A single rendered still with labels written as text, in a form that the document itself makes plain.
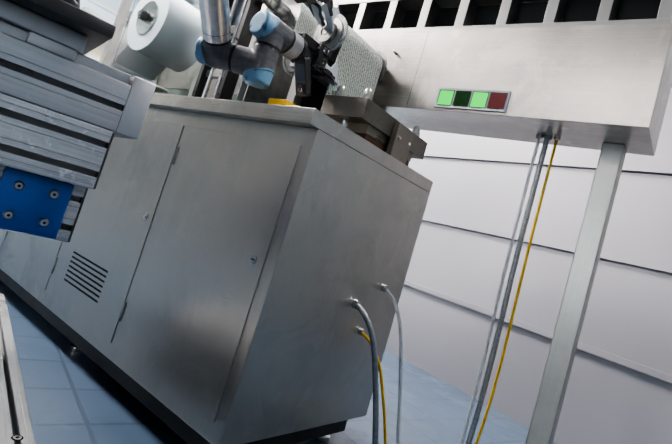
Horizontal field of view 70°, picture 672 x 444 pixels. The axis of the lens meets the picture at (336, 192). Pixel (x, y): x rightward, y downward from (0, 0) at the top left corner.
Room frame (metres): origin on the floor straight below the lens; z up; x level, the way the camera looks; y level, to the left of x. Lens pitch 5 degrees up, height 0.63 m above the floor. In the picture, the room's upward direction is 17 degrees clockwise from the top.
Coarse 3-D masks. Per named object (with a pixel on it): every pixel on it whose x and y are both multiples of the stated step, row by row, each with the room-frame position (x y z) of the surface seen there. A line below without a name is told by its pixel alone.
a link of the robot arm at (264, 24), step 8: (256, 16) 1.24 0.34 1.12; (264, 16) 1.22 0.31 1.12; (272, 16) 1.22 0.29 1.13; (256, 24) 1.23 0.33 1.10; (264, 24) 1.21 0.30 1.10; (272, 24) 1.22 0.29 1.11; (280, 24) 1.24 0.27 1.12; (256, 32) 1.22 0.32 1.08; (264, 32) 1.22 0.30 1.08; (272, 32) 1.23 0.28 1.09; (280, 32) 1.25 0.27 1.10; (288, 32) 1.27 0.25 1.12; (256, 40) 1.25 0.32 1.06; (264, 40) 1.23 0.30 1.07; (272, 40) 1.24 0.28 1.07; (280, 40) 1.25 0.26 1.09; (288, 40) 1.27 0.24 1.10; (280, 48) 1.26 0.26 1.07; (288, 48) 1.29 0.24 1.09
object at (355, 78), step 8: (344, 56) 1.51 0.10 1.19; (344, 64) 1.52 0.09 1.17; (352, 64) 1.55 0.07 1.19; (344, 72) 1.53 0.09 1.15; (352, 72) 1.56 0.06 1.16; (360, 72) 1.59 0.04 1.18; (368, 72) 1.62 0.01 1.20; (344, 80) 1.54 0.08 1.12; (352, 80) 1.57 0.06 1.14; (360, 80) 1.60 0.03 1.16; (368, 80) 1.63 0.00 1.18; (376, 80) 1.67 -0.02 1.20; (328, 88) 1.49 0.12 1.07; (336, 88) 1.52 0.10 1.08; (352, 88) 1.58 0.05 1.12; (360, 88) 1.61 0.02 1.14; (352, 96) 1.59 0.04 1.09; (360, 96) 1.62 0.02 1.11
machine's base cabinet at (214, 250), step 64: (192, 128) 1.41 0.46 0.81; (256, 128) 1.25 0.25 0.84; (128, 192) 1.55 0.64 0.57; (192, 192) 1.35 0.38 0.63; (256, 192) 1.20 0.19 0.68; (320, 192) 1.18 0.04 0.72; (384, 192) 1.40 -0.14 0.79; (0, 256) 2.04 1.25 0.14; (64, 256) 1.71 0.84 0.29; (128, 256) 1.48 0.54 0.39; (192, 256) 1.30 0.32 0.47; (256, 256) 1.15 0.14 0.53; (320, 256) 1.24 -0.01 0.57; (384, 256) 1.48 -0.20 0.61; (64, 320) 1.63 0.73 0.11; (128, 320) 1.41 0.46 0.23; (192, 320) 1.25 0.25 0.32; (256, 320) 1.12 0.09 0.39; (320, 320) 1.30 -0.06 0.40; (384, 320) 1.56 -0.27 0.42; (128, 384) 1.42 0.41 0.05; (192, 384) 1.20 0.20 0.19; (256, 384) 1.16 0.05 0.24; (320, 384) 1.37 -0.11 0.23
